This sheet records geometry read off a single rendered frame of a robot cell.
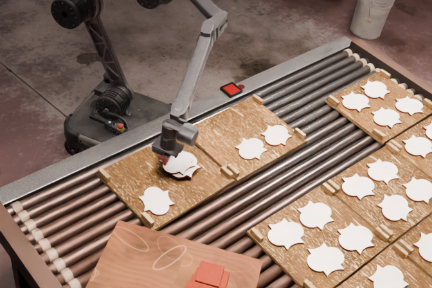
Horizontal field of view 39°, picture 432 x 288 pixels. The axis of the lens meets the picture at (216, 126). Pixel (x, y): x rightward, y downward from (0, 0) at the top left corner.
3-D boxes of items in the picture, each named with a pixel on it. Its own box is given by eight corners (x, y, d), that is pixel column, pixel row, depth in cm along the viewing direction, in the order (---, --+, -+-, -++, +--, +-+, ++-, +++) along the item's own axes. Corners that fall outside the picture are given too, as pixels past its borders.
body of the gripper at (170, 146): (159, 138, 224) (161, 123, 219) (183, 149, 222) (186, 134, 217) (150, 148, 220) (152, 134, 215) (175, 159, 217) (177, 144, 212)
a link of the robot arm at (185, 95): (203, 35, 242) (202, 17, 233) (217, 38, 241) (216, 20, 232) (170, 125, 221) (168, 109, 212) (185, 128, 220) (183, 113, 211)
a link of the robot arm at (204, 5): (234, 32, 242) (235, 15, 234) (207, 48, 238) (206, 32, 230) (172, -34, 261) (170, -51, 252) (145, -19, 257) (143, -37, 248)
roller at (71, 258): (45, 270, 205) (44, 261, 201) (391, 82, 310) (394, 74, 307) (52, 280, 202) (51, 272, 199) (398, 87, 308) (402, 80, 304)
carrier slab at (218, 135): (182, 132, 257) (182, 129, 256) (251, 98, 279) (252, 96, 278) (236, 182, 239) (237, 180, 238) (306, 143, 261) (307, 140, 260)
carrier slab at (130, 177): (96, 175, 233) (96, 172, 232) (177, 133, 256) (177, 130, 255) (152, 233, 216) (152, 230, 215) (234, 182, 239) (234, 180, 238)
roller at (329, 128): (52, 281, 202) (51, 272, 199) (398, 87, 308) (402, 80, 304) (60, 291, 200) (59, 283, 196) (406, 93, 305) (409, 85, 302)
